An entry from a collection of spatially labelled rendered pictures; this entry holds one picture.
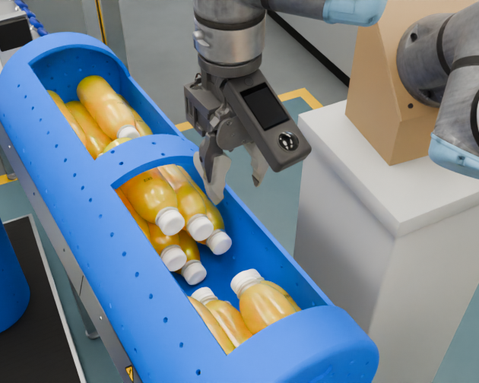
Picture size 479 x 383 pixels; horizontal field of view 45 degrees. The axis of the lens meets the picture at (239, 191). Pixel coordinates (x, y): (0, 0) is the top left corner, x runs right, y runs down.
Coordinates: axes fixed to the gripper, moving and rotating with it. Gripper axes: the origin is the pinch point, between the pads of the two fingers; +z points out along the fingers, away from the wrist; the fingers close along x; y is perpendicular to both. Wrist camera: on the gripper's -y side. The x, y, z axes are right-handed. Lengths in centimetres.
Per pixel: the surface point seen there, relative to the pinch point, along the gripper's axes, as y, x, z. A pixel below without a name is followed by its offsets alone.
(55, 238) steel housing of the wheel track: 46, 19, 43
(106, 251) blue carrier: 9.4, 16.6, 11.3
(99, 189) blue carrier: 18.9, 13.4, 8.3
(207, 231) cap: 10.9, -0.6, 18.5
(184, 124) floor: 169, -73, 130
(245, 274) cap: -1.4, -0.2, 16.3
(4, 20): 107, 6, 22
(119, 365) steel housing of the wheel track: 10.9, 18.9, 43.6
